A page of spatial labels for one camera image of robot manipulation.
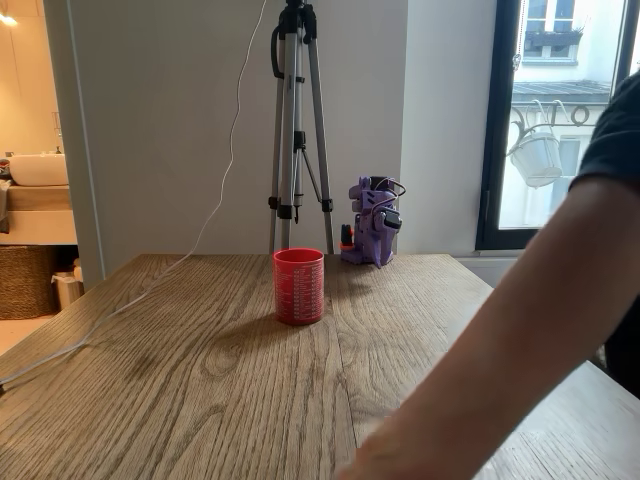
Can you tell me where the silver black camera tripod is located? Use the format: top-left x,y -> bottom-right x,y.
267,0 -> 335,256

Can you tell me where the white hanging planter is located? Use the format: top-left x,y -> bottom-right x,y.
509,130 -> 564,190

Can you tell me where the dark window flower box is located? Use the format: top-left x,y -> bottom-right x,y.
524,29 -> 585,50

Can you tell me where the long white cable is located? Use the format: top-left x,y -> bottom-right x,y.
0,0 -> 268,394

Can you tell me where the red cup with white print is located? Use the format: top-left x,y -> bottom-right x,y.
271,247 -> 325,328

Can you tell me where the black window frame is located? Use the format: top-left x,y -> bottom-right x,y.
474,0 -> 640,251

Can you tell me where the wooden vanity counter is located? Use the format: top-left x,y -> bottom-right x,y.
0,184 -> 79,246

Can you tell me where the woven wicker basket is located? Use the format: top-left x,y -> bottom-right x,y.
0,244 -> 59,321

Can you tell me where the small white bin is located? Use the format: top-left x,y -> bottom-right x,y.
52,269 -> 85,311

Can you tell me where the wrought iron balcony railing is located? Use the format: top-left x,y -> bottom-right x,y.
509,97 -> 609,146

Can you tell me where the white sink basin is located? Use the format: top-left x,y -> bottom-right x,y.
9,152 -> 69,188

